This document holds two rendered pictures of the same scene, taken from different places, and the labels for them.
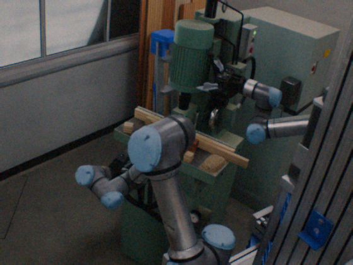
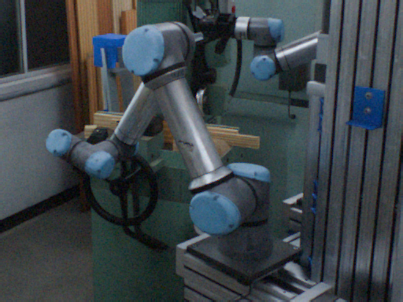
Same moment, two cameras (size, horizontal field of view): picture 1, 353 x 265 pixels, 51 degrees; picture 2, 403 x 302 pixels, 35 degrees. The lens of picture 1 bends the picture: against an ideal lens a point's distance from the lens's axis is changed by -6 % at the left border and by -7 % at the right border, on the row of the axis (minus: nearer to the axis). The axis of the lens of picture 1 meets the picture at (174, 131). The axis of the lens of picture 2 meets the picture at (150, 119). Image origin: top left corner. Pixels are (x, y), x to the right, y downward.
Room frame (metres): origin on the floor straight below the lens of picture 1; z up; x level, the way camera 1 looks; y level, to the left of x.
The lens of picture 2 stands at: (-0.61, 0.15, 1.59)
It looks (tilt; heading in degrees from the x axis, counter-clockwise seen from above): 15 degrees down; 357
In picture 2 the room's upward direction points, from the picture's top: straight up
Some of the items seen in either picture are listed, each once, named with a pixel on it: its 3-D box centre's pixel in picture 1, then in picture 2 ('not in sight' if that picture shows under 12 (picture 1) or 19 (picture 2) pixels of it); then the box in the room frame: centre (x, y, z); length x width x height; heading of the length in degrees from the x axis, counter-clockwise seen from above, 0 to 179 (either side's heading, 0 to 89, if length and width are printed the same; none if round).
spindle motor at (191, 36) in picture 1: (190, 55); (160, 17); (1.71, -0.03, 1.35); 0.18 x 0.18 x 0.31
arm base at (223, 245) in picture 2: not in sight; (245, 230); (0.92, -0.20, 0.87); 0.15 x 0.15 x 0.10
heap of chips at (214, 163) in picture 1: (214, 161); (213, 145); (1.52, -0.21, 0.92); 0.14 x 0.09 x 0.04; 152
